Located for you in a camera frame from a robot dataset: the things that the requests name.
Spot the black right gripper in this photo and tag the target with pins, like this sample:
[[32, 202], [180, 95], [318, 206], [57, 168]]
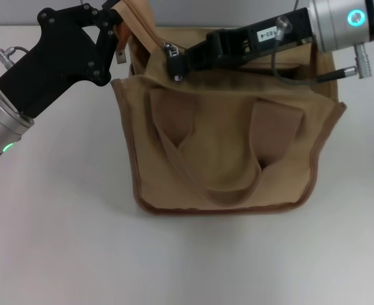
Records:
[[238, 44]]

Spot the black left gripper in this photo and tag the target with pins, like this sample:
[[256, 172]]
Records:
[[56, 63]]

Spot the silver metal zipper pull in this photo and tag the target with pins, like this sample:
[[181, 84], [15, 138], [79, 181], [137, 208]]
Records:
[[171, 49]]

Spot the khaki canvas food bag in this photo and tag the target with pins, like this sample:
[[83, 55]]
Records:
[[225, 136]]

